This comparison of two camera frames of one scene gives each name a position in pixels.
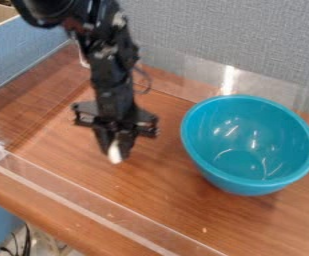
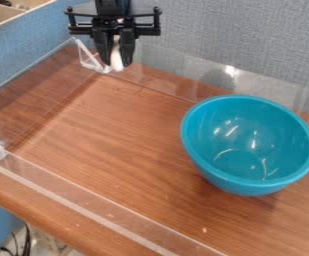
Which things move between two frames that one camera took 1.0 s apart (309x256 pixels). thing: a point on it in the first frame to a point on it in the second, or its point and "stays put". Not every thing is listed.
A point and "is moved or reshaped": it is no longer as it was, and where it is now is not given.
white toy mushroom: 116,154 is moved or reshaped
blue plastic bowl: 250,143 stays put
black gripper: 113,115 to 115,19
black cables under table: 16,245 stays put
